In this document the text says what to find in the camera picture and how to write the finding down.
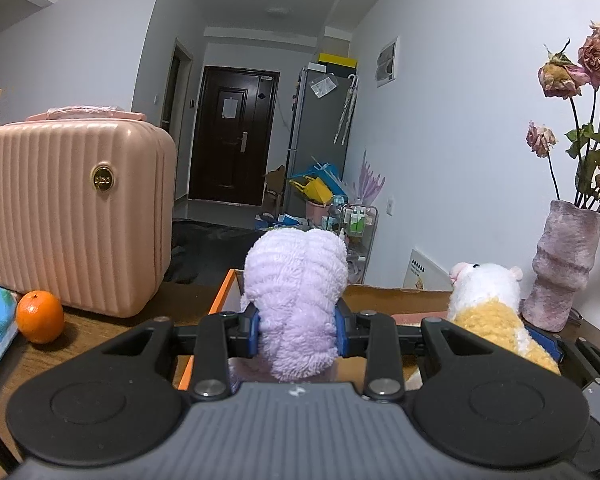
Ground lavender fluffy towel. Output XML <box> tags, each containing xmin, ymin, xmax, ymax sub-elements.
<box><xmin>230</xmin><ymin>228</ymin><xmax>348</xmax><ymax>387</ymax></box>

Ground yellow white plush toy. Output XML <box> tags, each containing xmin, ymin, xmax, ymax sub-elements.
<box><xmin>446</xmin><ymin>262</ymin><xmax>560</xmax><ymax>375</ymax></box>

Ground orange red cardboard box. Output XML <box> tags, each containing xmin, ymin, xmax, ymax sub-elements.
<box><xmin>176</xmin><ymin>268</ymin><xmax>481</xmax><ymax>392</ymax></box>

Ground black bag on floor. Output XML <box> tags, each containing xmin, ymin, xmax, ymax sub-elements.
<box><xmin>163</xmin><ymin>219</ymin><xmax>263</xmax><ymax>287</ymax></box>

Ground purple textured vase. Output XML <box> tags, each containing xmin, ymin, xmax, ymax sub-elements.
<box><xmin>520</xmin><ymin>200</ymin><xmax>600</xmax><ymax>333</ymax></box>

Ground metal trolley with bottles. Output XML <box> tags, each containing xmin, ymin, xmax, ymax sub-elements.
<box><xmin>329</xmin><ymin>204</ymin><xmax>378</xmax><ymax>284</ymax></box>

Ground dark entrance door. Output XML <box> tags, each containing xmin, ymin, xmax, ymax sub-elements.
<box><xmin>188</xmin><ymin>66</ymin><xmax>279</xmax><ymax>207</ymax></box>

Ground orange fruit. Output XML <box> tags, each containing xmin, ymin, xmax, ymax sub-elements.
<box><xmin>15</xmin><ymin>290</ymin><xmax>65</xmax><ymax>344</ymax></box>

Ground pink ribbed suitcase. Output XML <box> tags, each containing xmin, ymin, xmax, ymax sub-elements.
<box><xmin>0</xmin><ymin>108</ymin><xmax>176</xmax><ymax>318</ymax></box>

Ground grey refrigerator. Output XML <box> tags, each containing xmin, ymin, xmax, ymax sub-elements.
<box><xmin>283</xmin><ymin>63</ymin><xmax>355</xmax><ymax>217</ymax></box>

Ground dried pink rose bouquet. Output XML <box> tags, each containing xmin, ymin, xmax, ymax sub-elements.
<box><xmin>538</xmin><ymin>22</ymin><xmax>600</xmax><ymax>214</ymax></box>

